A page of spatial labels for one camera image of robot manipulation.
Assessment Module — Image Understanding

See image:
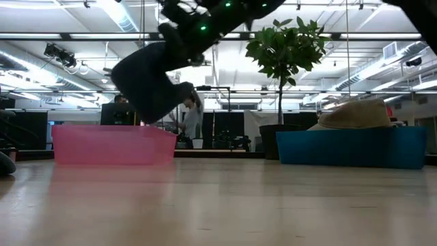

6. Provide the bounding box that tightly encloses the blue plastic bin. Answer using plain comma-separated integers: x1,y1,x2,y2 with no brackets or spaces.
275,126,428,170

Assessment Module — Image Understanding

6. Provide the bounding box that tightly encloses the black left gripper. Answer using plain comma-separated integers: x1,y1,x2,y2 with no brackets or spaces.
158,0,219,68

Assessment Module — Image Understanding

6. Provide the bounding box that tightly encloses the pink plastic bin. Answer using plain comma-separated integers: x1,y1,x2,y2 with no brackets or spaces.
51,124,178,167

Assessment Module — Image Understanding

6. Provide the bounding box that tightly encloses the dark rounded object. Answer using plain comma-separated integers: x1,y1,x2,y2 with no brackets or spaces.
0,150,17,177

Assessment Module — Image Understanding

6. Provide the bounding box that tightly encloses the black horizontal frame bar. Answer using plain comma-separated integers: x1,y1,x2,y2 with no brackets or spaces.
0,31,423,41

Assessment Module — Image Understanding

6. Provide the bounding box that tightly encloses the dark blue fabric hat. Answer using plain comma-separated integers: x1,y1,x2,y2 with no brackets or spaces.
110,41,196,124

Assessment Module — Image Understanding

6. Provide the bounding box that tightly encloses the beige fabric hat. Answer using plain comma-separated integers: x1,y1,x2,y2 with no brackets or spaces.
306,98,394,132

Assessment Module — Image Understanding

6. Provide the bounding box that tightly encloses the black computer monitor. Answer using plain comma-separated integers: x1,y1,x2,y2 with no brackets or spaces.
100,102,141,126

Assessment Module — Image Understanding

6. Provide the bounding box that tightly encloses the green tree in black pot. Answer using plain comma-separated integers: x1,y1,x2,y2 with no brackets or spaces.
244,16,330,161

